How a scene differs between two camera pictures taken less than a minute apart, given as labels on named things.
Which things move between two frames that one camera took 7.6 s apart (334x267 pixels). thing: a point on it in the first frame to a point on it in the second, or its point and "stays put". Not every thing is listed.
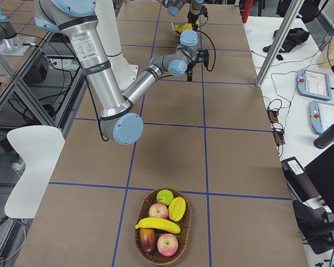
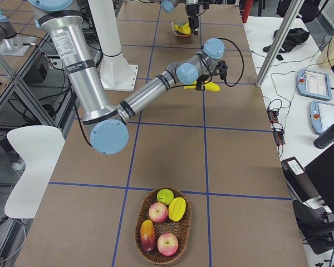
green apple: x=165 y=196 stays put
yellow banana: x=157 y=222 to x=210 y=86
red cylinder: x=247 y=5 stays put
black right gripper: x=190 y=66 to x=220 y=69
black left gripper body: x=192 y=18 stays put
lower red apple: x=167 y=245 stays put
